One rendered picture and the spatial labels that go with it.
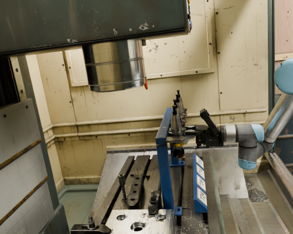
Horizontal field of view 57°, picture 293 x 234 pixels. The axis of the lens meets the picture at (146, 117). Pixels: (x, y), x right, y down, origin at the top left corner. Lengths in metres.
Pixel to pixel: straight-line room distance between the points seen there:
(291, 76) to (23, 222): 1.05
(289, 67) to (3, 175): 0.99
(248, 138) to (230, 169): 0.61
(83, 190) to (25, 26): 1.55
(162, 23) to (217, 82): 1.19
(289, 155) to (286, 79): 1.95
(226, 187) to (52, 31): 1.30
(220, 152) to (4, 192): 1.28
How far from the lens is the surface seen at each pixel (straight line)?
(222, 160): 1.80
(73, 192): 2.13
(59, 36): 0.67
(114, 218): 1.02
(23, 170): 1.12
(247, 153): 1.20
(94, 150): 2.01
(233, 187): 1.67
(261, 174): 1.95
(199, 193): 1.18
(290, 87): 1.01
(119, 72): 0.68
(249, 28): 1.76
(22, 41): 0.72
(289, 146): 2.88
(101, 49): 0.68
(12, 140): 1.06
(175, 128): 1.04
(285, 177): 1.64
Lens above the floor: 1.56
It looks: 15 degrees down
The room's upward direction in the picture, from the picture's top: 7 degrees counter-clockwise
